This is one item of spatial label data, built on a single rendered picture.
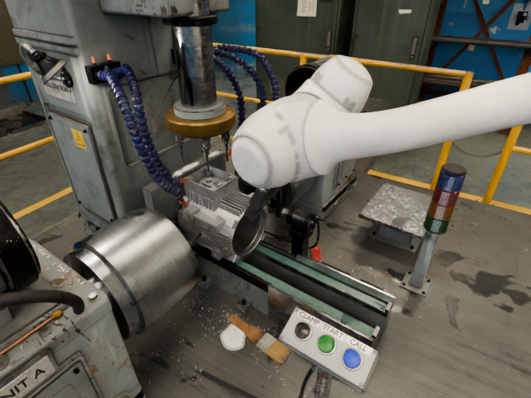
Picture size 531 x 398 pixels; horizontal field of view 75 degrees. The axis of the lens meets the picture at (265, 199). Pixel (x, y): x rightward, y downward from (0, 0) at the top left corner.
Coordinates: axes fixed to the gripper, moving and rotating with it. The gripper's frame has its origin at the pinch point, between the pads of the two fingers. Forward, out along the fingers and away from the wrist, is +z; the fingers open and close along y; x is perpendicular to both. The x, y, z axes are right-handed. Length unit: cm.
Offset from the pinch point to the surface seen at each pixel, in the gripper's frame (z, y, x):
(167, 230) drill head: 6.0, 17.6, -9.6
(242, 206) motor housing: 7.3, -4.0, -4.0
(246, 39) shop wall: 234, -478, -301
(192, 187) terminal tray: 13.7, -1.2, -18.6
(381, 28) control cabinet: 38, -310, -71
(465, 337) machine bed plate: 4, -24, 63
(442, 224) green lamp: -11, -34, 37
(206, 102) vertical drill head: -10.2, -4.5, -26.1
